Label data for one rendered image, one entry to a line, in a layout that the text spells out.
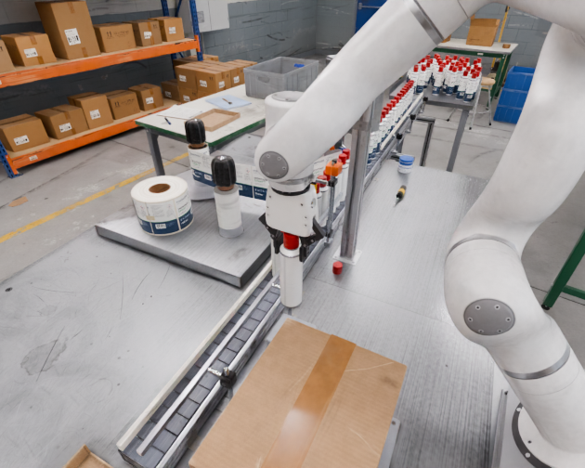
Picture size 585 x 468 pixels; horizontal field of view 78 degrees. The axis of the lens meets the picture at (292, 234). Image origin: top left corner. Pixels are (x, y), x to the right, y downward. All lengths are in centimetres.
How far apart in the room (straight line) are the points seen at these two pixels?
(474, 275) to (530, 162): 17
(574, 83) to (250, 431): 65
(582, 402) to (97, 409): 99
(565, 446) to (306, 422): 47
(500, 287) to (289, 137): 36
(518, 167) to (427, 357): 65
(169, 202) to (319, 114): 92
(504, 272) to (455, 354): 56
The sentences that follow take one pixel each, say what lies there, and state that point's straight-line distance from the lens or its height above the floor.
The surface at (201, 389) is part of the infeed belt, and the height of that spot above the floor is 88.
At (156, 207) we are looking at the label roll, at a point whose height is 100.
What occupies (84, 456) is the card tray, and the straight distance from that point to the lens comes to 101.
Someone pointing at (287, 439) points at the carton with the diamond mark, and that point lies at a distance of 62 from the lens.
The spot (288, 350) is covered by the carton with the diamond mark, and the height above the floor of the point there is 112.
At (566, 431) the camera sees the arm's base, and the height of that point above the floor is 104.
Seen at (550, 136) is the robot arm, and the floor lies 151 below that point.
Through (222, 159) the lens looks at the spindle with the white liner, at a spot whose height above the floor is 118.
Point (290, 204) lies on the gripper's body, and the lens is 69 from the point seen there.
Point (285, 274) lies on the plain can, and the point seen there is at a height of 114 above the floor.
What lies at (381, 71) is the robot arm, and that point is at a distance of 56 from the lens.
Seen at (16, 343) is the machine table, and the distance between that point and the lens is 132.
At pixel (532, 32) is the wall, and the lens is 849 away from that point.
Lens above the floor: 168
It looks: 36 degrees down
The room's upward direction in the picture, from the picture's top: straight up
